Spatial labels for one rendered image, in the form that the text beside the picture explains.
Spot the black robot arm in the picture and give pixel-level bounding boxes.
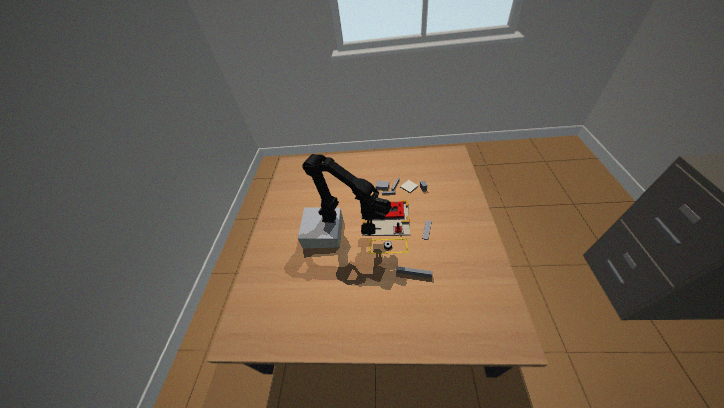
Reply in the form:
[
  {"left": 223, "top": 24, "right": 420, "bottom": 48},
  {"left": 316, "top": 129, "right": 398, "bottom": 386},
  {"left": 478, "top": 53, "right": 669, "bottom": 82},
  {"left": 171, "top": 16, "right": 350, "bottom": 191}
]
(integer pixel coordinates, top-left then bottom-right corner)
[{"left": 302, "top": 154, "right": 391, "bottom": 223}]

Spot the beige flat square plate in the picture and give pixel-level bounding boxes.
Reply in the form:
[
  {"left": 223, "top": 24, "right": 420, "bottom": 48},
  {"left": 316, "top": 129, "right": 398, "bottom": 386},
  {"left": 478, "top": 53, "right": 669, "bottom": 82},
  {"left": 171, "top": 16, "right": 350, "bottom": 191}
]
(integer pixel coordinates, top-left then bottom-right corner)
[{"left": 400, "top": 180, "right": 418, "bottom": 193}]

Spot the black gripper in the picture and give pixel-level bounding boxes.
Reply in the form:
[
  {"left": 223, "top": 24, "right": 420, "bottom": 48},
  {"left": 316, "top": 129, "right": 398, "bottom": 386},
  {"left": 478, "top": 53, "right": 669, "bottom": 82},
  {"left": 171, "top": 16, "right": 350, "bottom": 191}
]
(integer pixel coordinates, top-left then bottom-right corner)
[{"left": 361, "top": 209, "right": 375, "bottom": 236}]

